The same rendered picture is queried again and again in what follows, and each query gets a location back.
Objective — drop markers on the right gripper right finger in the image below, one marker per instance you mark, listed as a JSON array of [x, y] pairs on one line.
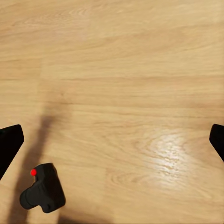
[[217, 139]]

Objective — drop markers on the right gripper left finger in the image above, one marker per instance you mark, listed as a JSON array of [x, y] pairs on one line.
[[11, 140]]

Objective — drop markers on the digital camera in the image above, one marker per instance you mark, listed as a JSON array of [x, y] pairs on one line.
[[46, 191]]

